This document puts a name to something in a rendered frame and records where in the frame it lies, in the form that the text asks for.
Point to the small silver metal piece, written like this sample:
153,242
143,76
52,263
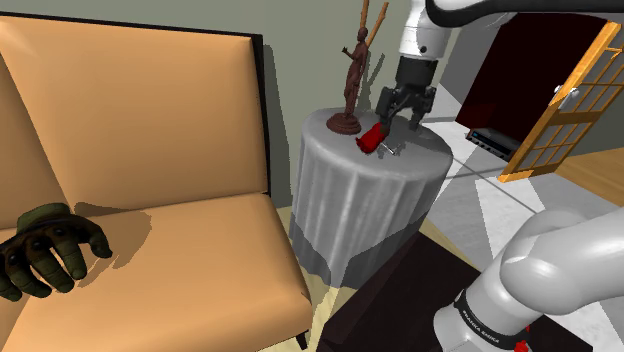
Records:
390,149

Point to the tan leather sofa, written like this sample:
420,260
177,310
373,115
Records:
146,136

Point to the dark green glove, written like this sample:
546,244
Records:
44,248

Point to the red cylinder with black tip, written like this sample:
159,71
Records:
370,139

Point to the brown figure statue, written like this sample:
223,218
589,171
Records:
352,80

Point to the wooden stick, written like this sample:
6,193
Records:
378,24
364,12

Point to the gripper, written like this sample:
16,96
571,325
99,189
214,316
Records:
414,75

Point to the grey audio receiver box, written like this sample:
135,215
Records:
490,142

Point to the round table with grey cloth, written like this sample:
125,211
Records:
360,204

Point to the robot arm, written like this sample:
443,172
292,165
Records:
551,273

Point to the wooden lattice door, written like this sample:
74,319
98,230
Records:
536,134

